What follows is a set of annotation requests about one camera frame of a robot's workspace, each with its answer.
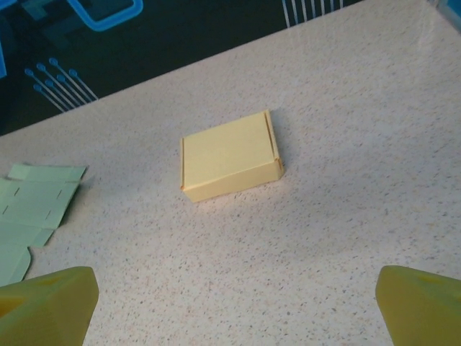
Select yellow paper box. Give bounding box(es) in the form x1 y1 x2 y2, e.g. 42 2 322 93
179 110 285 203

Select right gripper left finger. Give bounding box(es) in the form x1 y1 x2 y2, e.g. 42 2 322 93
0 265 100 346

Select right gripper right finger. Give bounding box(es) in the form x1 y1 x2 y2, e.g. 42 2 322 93
374 265 461 346

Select green paper box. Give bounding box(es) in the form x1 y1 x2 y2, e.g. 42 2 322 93
0 164 89 284

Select right blue side panel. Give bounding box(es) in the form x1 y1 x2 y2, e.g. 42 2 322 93
428 0 461 19

